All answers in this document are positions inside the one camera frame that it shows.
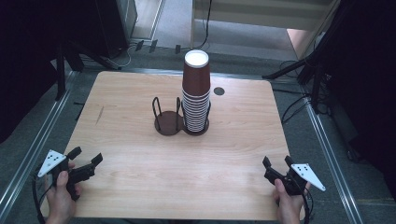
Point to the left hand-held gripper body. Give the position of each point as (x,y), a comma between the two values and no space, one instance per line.
(79,174)

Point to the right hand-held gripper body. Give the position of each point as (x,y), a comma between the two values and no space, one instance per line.
(292,180)

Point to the stack of brown paper cups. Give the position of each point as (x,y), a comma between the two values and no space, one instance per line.
(196,90)

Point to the person's right hand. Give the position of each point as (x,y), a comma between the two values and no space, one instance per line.
(289,207)

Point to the person's left hand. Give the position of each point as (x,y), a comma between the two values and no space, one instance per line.
(62,199)

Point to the dark round table grommet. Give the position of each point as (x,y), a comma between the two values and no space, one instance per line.
(219,91)

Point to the black metal stand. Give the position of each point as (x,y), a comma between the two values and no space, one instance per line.
(311,68)
(67,62)

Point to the dark cabinet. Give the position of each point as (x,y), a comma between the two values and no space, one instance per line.
(116,21)

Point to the aluminium floor rail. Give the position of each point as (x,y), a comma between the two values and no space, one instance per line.
(333,161)
(34,146)

